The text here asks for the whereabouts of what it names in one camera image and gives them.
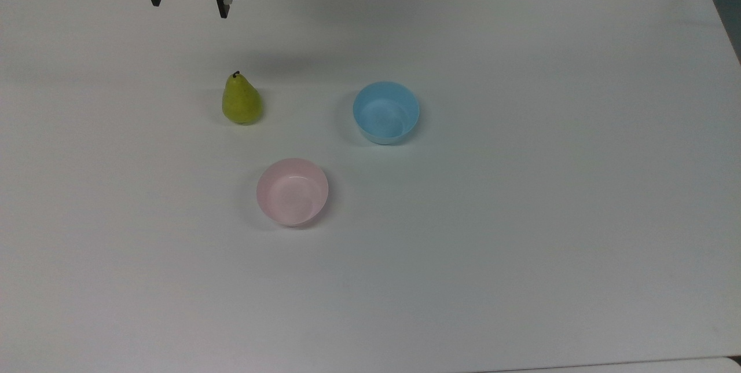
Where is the green pear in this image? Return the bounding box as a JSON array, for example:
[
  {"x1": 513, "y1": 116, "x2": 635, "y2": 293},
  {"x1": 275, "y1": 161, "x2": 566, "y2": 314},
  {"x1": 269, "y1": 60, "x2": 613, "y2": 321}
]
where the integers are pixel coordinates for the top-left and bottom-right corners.
[{"x1": 222, "y1": 71, "x2": 264, "y2": 126}]

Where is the pink bowl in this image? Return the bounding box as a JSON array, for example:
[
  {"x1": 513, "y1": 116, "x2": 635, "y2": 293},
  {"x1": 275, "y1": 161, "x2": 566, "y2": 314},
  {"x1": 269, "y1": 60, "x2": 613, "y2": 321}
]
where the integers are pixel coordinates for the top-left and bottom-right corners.
[{"x1": 256, "y1": 158, "x2": 329, "y2": 228}]

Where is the light blue bowl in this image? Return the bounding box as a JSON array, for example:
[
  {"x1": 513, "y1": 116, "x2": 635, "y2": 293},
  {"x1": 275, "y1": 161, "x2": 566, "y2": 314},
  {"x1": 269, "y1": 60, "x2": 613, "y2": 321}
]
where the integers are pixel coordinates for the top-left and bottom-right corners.
[{"x1": 353, "y1": 81, "x2": 421, "y2": 145}]

